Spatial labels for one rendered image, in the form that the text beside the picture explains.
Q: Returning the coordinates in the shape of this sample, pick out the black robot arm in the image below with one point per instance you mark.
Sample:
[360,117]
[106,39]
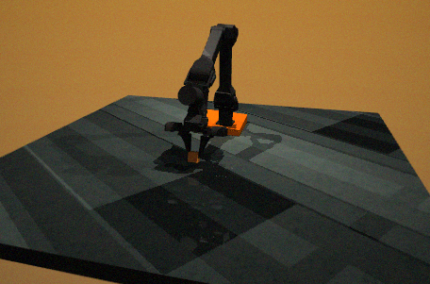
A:
[202,75]

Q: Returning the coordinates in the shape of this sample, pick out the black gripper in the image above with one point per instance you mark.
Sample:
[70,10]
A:
[210,132]

